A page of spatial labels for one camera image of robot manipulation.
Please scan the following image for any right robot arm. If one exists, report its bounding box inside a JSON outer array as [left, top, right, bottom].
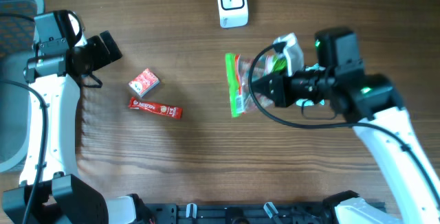
[[248, 27, 439, 223]]

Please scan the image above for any black mounting rail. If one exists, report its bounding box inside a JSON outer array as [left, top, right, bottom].
[[147, 201, 338, 224]]

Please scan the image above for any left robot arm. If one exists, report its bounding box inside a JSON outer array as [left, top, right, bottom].
[[2, 10, 156, 223]]

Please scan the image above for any light blue clear packet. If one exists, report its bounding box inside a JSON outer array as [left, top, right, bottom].
[[296, 63, 325, 108]]

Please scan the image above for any grey plastic shopping basket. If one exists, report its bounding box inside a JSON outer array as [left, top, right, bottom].
[[1, 0, 45, 173]]

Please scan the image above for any small red white carton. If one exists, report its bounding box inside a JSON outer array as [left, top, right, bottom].
[[129, 69, 160, 98]]

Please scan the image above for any red coffee stick sachet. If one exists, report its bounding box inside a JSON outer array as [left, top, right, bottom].
[[128, 97, 183, 120]]

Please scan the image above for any green snack bag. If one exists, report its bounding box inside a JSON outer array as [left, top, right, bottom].
[[225, 53, 287, 117]]

